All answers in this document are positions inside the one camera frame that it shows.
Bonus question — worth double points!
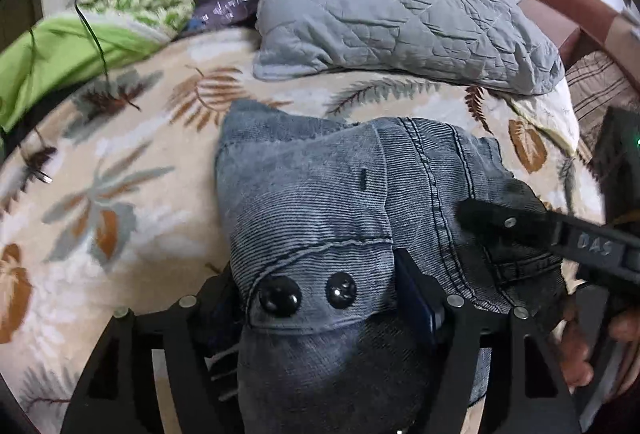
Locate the purple patterned cloth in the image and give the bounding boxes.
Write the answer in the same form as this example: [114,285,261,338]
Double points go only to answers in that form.
[183,0,259,33]

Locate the black cable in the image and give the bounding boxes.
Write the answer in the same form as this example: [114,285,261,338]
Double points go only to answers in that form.
[19,0,112,185]

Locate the green patterned quilt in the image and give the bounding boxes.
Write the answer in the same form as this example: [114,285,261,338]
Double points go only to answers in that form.
[1,0,195,132]

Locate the white fuzzy blanket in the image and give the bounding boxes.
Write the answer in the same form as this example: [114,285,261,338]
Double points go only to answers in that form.
[506,78,580,156]

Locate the beige leaf pattern bedspread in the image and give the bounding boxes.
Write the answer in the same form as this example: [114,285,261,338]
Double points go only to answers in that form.
[1,29,603,433]

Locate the grey quilted pillow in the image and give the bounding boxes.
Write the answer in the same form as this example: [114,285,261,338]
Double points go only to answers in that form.
[254,0,564,96]

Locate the grey blue denim pants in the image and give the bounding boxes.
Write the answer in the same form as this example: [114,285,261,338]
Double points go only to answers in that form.
[216,100,567,433]

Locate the person right hand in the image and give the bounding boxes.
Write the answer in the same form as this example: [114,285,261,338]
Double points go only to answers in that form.
[556,297,640,403]

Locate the striped brown pillow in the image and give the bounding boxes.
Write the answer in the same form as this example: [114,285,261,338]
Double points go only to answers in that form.
[566,50,639,162]

